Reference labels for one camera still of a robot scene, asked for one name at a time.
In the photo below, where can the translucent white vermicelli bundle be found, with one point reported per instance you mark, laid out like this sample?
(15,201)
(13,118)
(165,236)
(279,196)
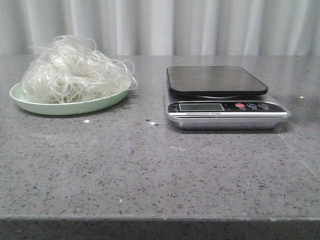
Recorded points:
(67,71)

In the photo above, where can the silver black kitchen scale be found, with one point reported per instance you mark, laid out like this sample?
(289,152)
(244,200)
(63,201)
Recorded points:
(219,98)

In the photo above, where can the light green round plate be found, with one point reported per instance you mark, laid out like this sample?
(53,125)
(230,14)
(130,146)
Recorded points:
(64,109)

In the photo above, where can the white pleated curtain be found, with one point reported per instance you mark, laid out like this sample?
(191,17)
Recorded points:
(166,27)

